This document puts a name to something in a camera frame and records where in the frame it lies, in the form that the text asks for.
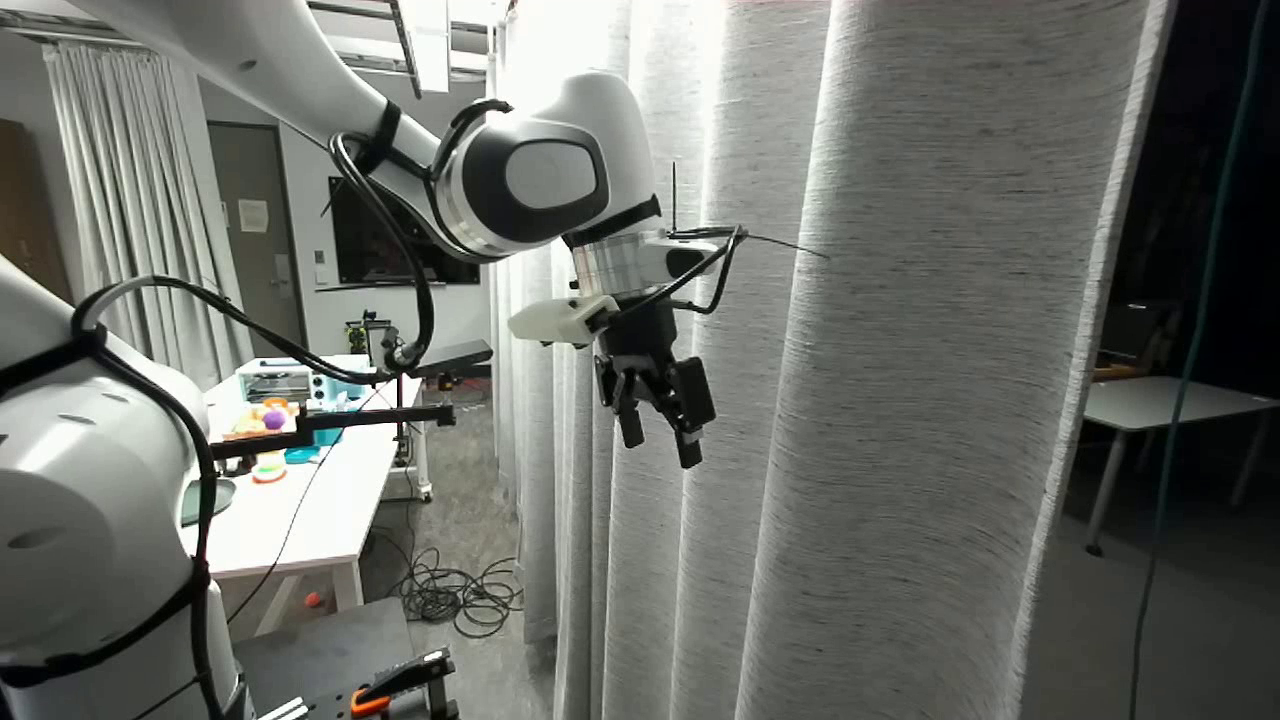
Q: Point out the black orange clamp tool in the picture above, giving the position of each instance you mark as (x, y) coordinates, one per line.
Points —
(413, 691)

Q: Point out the white table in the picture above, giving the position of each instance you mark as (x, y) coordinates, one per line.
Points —
(1154, 407)
(294, 545)

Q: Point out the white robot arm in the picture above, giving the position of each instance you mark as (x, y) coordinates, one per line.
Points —
(110, 473)

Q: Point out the colourful toy items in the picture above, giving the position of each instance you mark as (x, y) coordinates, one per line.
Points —
(273, 397)

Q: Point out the white table right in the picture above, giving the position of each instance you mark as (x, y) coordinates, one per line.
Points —
(1154, 407)

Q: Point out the white table left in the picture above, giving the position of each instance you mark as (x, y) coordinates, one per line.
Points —
(294, 545)

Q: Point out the black wall monitor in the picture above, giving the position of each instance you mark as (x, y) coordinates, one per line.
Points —
(368, 256)

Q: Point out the black horizontal bar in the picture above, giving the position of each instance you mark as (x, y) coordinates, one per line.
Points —
(306, 424)

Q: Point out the white background curtain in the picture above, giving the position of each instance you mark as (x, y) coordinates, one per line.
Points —
(147, 202)

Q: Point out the grey door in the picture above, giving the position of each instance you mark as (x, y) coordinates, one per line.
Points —
(252, 197)

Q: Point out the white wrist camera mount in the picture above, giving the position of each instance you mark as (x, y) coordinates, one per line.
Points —
(564, 323)

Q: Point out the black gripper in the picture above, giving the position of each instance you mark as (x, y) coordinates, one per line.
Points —
(636, 364)

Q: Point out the white grey woven curtain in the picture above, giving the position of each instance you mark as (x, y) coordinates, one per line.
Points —
(929, 197)

